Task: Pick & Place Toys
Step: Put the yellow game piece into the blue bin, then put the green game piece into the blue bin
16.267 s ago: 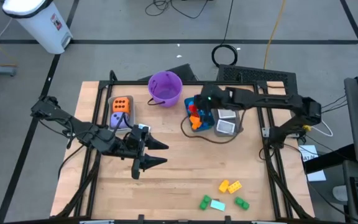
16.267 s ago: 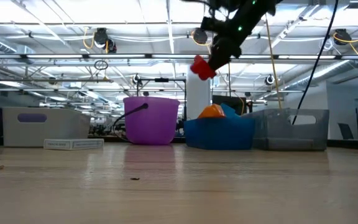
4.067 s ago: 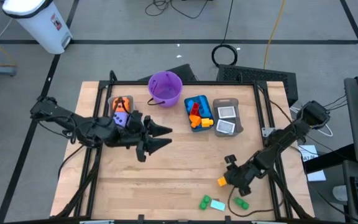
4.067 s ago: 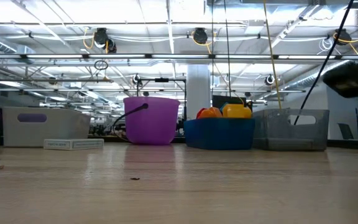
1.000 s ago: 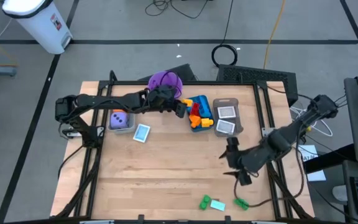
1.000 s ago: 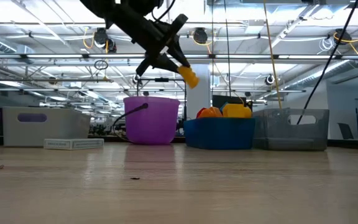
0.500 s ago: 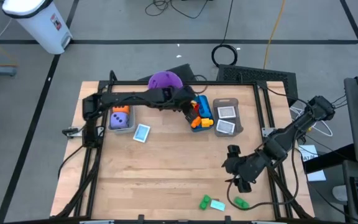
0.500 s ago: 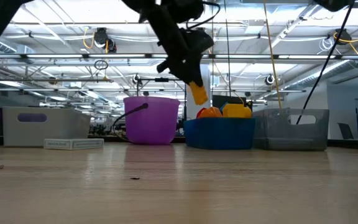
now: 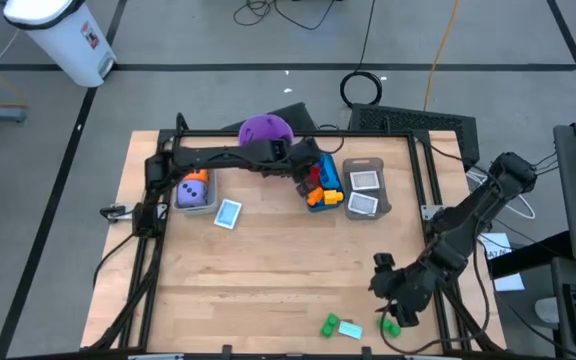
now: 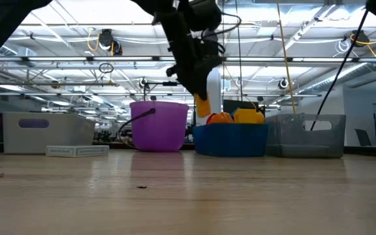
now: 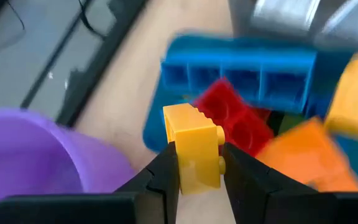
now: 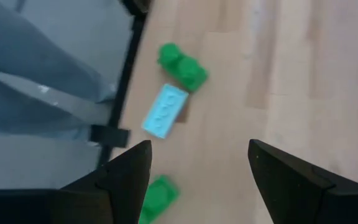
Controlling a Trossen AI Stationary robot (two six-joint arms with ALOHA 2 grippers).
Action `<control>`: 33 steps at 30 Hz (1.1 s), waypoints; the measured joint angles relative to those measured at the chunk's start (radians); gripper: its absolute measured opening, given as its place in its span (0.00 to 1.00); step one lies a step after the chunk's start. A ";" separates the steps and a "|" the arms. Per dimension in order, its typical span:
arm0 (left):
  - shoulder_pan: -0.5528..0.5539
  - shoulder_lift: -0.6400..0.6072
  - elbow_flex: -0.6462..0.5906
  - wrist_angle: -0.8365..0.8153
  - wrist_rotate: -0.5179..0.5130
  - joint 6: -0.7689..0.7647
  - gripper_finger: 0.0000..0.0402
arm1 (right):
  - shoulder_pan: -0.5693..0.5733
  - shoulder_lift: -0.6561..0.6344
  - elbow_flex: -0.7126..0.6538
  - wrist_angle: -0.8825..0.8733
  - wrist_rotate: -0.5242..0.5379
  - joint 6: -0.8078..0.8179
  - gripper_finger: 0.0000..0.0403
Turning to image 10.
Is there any purple plastic bucket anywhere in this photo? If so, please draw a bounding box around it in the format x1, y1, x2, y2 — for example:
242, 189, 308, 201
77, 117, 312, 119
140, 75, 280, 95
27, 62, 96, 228
117, 100, 191, 153

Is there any yellow hanging cable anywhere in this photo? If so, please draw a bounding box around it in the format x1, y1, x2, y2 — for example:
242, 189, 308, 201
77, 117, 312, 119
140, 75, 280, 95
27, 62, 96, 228
275, 0, 297, 114

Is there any thin black hanging cable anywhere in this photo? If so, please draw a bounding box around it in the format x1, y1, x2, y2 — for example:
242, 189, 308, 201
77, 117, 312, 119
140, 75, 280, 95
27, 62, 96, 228
221, 60, 225, 114

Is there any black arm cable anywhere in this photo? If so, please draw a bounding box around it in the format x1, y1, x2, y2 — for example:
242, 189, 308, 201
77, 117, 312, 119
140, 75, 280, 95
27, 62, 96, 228
207, 12, 243, 37
309, 8, 370, 132

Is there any teal plastic bin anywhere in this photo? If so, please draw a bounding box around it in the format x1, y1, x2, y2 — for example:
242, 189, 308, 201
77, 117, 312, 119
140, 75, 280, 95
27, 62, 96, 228
193, 123, 270, 158

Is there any dark grey tilted panel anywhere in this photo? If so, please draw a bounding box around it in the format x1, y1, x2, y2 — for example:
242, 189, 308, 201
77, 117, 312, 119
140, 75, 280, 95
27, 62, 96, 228
354, 129, 373, 147

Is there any white room pillar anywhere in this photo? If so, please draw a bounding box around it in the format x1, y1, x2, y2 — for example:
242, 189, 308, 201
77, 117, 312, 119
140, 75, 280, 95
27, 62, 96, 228
196, 67, 222, 127

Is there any distant black rig frame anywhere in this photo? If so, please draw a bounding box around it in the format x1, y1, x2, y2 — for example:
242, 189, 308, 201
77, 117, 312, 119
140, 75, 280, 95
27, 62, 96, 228
143, 81, 197, 109

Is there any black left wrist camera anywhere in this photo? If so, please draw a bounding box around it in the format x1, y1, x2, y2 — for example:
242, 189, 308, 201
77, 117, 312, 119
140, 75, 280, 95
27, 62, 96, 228
187, 0, 223, 32

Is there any clear grey plastic bin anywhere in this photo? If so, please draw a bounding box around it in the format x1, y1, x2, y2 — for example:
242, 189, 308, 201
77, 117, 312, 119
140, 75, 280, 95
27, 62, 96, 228
264, 113, 347, 159

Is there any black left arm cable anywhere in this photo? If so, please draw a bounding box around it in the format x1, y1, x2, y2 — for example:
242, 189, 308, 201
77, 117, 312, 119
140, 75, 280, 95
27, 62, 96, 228
207, 12, 243, 37

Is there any white plastic bin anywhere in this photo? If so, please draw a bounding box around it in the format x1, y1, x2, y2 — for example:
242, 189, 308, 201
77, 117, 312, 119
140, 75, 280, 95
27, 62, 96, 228
2, 112, 96, 155

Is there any yellow six-stud toy brick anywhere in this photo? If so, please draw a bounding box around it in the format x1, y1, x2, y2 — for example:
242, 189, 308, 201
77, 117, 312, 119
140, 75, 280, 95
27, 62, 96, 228
233, 108, 266, 125

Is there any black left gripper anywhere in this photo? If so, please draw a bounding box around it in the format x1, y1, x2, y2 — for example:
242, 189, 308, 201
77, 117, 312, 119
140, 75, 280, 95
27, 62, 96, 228
166, 39, 225, 101

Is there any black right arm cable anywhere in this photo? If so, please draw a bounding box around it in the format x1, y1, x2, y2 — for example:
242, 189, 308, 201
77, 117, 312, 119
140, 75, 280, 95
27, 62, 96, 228
309, 8, 370, 132

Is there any long ceiling light bar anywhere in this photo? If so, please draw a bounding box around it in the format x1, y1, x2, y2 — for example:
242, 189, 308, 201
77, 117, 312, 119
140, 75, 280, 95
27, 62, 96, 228
0, 55, 376, 63

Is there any silver ventilation duct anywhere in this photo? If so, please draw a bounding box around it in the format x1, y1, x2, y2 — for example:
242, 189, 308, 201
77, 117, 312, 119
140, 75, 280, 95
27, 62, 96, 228
297, 61, 376, 96

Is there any orange wedge toy brick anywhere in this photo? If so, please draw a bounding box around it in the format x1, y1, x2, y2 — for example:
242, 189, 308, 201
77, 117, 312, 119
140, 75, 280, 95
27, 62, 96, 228
209, 112, 235, 125

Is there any black hanging cable with coil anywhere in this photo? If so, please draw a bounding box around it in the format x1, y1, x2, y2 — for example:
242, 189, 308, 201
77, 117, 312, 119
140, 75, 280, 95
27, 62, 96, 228
234, 0, 243, 102

